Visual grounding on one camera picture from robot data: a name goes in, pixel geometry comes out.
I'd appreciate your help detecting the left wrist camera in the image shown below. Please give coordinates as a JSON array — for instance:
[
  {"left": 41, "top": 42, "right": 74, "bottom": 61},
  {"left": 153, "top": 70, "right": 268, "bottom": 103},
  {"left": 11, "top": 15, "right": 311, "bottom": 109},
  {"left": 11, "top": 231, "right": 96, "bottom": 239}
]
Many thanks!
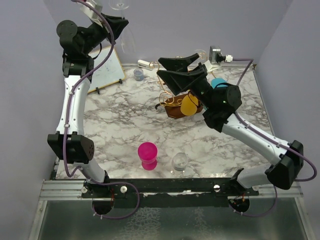
[{"left": 79, "top": 0, "right": 103, "bottom": 27}]

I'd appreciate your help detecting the small clear blue cup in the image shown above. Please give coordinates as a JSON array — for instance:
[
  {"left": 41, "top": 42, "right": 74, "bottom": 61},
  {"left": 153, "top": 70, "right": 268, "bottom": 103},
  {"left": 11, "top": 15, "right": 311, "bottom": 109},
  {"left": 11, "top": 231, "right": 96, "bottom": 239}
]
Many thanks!
[{"left": 133, "top": 68, "right": 145, "bottom": 82}]

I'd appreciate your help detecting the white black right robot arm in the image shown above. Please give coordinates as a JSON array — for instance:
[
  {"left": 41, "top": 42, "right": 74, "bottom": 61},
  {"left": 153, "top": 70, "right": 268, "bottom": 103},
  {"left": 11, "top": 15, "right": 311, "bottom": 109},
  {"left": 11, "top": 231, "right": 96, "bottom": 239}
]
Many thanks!
[{"left": 157, "top": 53, "right": 304, "bottom": 196}]

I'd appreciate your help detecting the white whiteboard eraser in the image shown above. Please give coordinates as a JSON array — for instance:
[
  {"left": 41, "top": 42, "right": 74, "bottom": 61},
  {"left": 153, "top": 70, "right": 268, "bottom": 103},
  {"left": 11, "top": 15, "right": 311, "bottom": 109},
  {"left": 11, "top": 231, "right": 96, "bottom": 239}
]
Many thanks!
[{"left": 137, "top": 59, "right": 151, "bottom": 69}]

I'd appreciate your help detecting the clear wine glass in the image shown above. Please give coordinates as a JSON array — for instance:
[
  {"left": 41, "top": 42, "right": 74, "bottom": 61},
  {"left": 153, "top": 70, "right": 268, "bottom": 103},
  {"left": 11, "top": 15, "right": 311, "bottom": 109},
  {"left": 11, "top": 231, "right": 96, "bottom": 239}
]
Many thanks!
[{"left": 195, "top": 49, "right": 208, "bottom": 62}]

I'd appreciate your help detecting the pink plastic wine glass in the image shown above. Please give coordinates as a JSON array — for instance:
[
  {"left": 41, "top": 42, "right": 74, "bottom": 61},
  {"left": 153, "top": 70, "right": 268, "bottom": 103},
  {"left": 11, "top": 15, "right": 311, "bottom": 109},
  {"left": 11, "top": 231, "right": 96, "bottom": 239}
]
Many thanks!
[{"left": 137, "top": 142, "right": 158, "bottom": 171}]

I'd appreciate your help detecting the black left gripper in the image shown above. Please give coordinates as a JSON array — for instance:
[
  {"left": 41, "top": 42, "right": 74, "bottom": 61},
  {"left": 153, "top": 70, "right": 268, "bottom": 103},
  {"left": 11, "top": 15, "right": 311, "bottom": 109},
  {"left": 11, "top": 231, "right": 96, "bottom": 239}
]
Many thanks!
[{"left": 80, "top": 11, "right": 127, "bottom": 55}]

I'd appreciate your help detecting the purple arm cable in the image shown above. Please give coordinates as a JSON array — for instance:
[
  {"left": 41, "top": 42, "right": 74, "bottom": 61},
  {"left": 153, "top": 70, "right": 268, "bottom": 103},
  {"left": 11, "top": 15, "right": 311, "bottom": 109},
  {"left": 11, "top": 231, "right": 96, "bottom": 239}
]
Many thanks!
[
  {"left": 231, "top": 57, "right": 318, "bottom": 218},
  {"left": 62, "top": 0, "right": 141, "bottom": 220}
]

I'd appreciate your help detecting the blue plastic wine glass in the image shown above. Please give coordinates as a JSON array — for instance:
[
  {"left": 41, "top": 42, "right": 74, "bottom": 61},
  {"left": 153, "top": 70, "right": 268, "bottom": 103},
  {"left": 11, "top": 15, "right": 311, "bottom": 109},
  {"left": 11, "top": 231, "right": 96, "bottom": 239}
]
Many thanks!
[{"left": 211, "top": 78, "right": 228, "bottom": 89}]

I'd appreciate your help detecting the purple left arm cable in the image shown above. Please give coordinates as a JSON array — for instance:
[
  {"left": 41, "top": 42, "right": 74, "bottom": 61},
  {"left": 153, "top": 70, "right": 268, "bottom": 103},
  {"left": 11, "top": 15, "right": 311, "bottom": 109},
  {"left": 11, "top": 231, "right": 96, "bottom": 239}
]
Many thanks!
[{"left": 62, "top": 0, "right": 141, "bottom": 220}]

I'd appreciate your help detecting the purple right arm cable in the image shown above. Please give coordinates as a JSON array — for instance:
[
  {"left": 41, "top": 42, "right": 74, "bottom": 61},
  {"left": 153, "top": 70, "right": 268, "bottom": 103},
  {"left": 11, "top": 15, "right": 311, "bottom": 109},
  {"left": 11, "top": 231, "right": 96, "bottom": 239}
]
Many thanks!
[{"left": 231, "top": 57, "right": 318, "bottom": 218}]

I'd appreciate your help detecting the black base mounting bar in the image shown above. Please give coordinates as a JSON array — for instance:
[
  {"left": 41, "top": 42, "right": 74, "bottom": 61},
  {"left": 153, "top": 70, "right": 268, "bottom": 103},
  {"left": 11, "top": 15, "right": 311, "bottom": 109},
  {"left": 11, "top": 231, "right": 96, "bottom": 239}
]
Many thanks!
[{"left": 81, "top": 177, "right": 259, "bottom": 209}]

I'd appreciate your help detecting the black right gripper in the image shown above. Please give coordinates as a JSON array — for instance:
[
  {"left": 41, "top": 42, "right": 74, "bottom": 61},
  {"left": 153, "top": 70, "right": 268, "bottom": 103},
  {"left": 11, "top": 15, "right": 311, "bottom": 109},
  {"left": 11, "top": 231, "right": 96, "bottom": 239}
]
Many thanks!
[{"left": 156, "top": 54, "right": 215, "bottom": 110}]

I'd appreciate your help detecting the yellow plastic wine glass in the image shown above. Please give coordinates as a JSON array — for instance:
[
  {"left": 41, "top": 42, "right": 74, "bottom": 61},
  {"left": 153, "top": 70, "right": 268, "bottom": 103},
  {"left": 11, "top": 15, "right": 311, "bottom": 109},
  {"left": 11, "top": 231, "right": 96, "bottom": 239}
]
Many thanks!
[{"left": 180, "top": 91, "right": 199, "bottom": 116}]

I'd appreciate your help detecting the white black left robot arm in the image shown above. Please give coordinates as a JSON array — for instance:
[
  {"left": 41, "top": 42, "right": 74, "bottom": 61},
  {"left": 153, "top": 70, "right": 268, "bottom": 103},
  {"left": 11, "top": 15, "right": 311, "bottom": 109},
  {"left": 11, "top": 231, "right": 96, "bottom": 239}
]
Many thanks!
[{"left": 47, "top": 15, "right": 129, "bottom": 198}]

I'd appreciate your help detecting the small whiteboard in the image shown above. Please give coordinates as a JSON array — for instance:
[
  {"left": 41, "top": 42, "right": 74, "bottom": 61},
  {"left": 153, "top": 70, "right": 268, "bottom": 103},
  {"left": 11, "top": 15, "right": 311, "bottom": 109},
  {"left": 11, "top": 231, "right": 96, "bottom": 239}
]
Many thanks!
[{"left": 88, "top": 48, "right": 126, "bottom": 93}]

